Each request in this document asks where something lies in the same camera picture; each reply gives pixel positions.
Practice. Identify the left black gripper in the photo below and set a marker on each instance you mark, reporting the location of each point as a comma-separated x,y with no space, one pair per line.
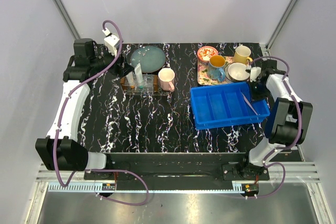
124,68

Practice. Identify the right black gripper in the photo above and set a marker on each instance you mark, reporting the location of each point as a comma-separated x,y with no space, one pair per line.
256,97

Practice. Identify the teal cap toothpaste tube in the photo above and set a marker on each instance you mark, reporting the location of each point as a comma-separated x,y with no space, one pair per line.
139,75

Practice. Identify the orange cap toothpaste tube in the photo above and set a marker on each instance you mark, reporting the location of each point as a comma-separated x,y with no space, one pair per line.
130,80

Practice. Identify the pink toothbrush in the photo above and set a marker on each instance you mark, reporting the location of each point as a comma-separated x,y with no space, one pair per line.
249,104

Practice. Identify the clear acrylic tray wooden handles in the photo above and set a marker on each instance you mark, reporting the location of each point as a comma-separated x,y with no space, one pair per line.
149,86

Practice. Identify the pink ceramic mug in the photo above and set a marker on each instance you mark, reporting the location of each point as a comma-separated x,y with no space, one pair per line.
167,78

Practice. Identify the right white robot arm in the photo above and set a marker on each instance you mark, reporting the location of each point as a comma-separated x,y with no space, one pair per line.
289,117

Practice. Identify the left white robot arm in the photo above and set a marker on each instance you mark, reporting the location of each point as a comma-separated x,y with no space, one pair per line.
61,146

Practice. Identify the floral serving tray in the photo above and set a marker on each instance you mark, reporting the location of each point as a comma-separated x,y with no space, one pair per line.
202,77

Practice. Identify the teal ceramic plate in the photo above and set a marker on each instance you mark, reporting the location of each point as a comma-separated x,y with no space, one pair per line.
150,58

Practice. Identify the white cream mug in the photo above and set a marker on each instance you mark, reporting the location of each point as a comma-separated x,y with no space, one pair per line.
238,72

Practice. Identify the blue plastic bin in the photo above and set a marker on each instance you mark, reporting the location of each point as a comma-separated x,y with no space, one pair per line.
223,105

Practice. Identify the yellow mug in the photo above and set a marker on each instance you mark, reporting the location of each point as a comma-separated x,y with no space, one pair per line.
242,55

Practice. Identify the blue mug orange interior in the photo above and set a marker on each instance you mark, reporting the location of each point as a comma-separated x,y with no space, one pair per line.
215,69

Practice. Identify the red patterned small bowl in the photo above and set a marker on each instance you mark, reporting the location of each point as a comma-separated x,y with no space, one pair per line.
205,53

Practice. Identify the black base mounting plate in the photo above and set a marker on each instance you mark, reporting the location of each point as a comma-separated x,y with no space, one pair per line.
177,171

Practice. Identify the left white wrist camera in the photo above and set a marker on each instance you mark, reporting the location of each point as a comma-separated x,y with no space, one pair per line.
111,42

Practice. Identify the aluminium rail frame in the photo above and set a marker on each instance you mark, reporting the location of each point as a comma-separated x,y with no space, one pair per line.
114,122

